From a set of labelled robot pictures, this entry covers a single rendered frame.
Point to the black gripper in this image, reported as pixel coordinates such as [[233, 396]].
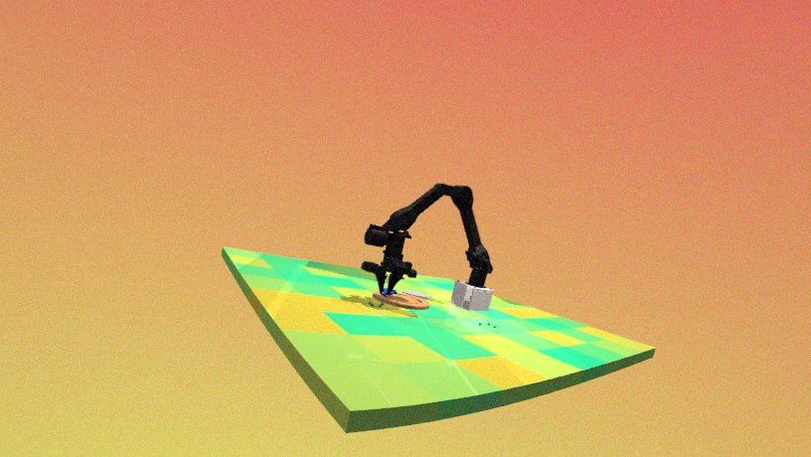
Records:
[[380, 271]]

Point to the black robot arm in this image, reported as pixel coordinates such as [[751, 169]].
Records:
[[403, 219]]

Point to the tan round bead board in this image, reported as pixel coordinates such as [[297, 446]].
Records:
[[403, 300]]

